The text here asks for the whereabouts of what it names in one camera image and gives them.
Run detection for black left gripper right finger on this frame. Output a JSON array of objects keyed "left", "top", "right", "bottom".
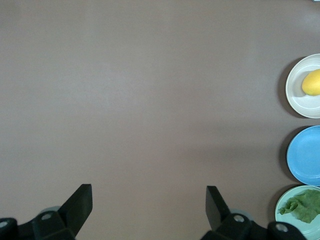
[{"left": 199, "top": 185, "right": 253, "bottom": 240}]

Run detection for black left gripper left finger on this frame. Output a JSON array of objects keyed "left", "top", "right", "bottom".
[{"left": 32, "top": 183, "right": 94, "bottom": 240}]

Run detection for green lettuce leaf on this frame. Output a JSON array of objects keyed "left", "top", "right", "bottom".
[{"left": 278, "top": 189, "right": 320, "bottom": 224}]

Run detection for yellow lemon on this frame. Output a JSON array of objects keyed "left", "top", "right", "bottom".
[{"left": 301, "top": 69, "right": 320, "bottom": 96}]

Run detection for pale green round plate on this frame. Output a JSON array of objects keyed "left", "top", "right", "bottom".
[{"left": 274, "top": 184, "right": 320, "bottom": 240}]

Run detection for blue round plate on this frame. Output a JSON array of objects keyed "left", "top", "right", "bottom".
[{"left": 286, "top": 125, "right": 320, "bottom": 186}]

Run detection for cream round plate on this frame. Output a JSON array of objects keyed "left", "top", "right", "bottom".
[{"left": 285, "top": 53, "right": 320, "bottom": 119}]

